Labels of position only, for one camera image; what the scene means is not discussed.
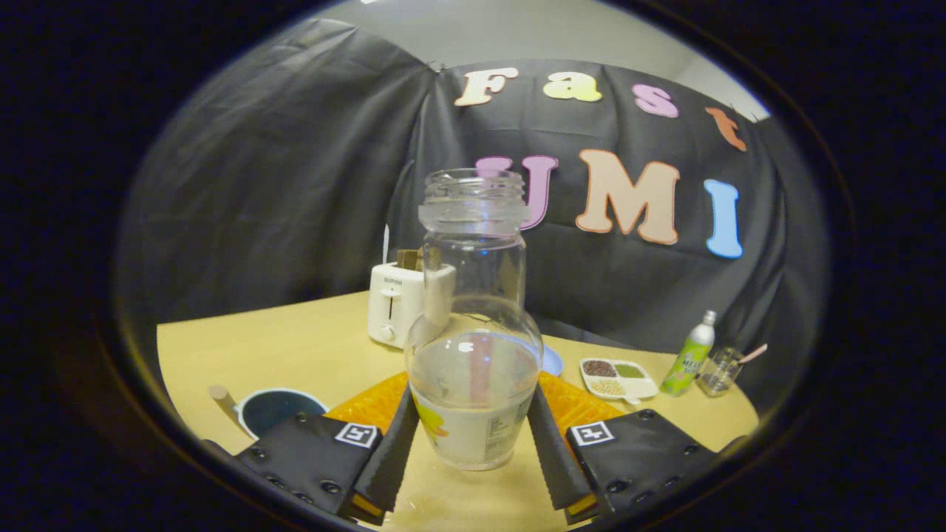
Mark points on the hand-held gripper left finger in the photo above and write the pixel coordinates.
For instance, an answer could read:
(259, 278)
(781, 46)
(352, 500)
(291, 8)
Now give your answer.
(388, 462)

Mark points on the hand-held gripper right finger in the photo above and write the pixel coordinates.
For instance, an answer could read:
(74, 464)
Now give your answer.
(550, 454)

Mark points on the clear glass juice bottle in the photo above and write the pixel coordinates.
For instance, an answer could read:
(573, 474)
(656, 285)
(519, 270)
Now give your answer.
(473, 421)

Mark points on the green soda bottle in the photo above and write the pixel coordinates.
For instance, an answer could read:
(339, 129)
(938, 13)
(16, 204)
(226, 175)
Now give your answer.
(687, 358)

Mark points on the blue plate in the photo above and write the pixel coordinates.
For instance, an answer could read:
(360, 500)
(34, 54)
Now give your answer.
(553, 362)

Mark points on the white divided bean tray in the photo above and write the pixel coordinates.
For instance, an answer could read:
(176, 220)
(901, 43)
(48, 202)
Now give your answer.
(619, 380)

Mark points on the wooden table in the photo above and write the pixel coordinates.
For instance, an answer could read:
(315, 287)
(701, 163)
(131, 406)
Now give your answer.
(310, 347)

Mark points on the white toaster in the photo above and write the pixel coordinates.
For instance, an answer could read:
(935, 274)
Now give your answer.
(392, 304)

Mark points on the brown toast slices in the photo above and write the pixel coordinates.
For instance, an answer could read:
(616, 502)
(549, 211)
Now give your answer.
(406, 258)

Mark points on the thin white stick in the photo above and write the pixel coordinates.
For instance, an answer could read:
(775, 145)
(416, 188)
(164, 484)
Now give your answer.
(386, 244)

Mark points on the black backdrop cloth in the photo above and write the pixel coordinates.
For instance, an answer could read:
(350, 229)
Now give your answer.
(281, 185)

